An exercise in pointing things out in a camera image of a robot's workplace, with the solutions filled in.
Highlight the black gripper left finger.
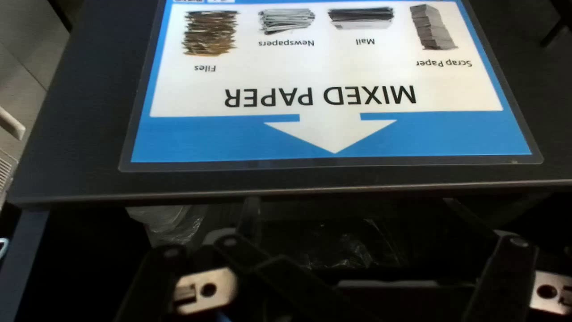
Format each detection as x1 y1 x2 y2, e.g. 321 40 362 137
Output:
114 201 298 322

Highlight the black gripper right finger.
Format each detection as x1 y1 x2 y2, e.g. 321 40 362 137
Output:
444 197 539 322

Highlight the right mixed paper sign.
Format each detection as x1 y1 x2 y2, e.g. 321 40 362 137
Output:
119 0 541 172

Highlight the right bin cabinet door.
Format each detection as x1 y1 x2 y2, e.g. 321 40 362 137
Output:
8 0 569 208

